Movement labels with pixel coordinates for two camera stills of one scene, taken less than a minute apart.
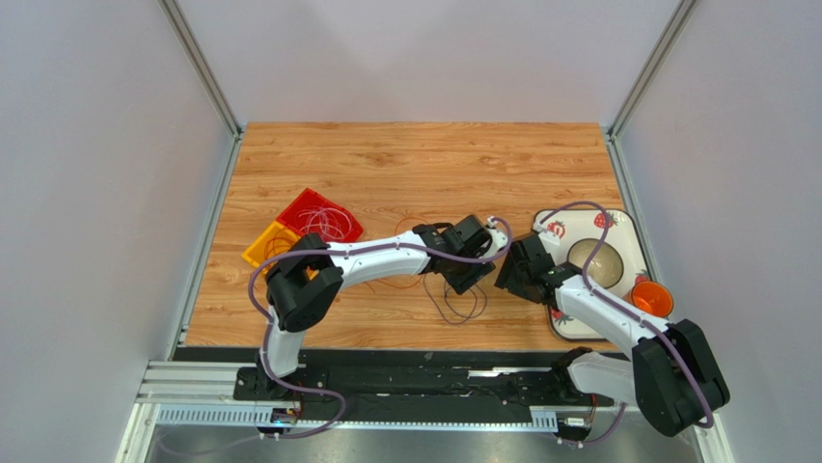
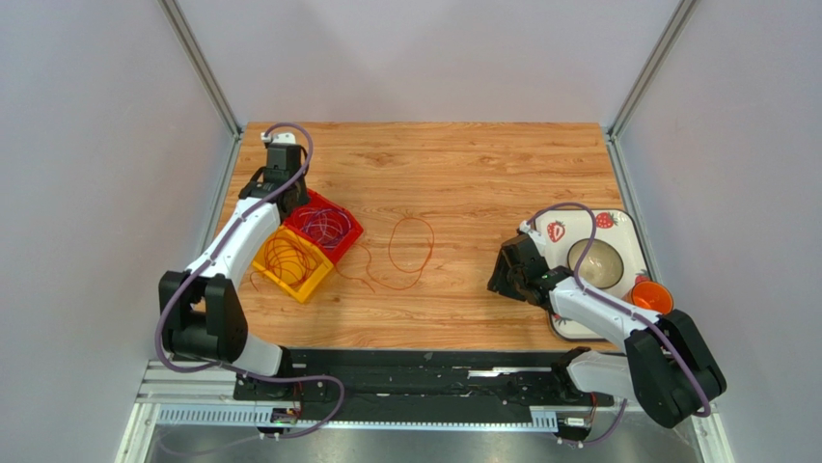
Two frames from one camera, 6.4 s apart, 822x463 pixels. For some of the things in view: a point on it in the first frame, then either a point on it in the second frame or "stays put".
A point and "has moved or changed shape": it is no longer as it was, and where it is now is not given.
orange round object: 650,297 stays put
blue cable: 471,316 has moved or changed shape
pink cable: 327,222 stays put
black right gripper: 513,277 stays put
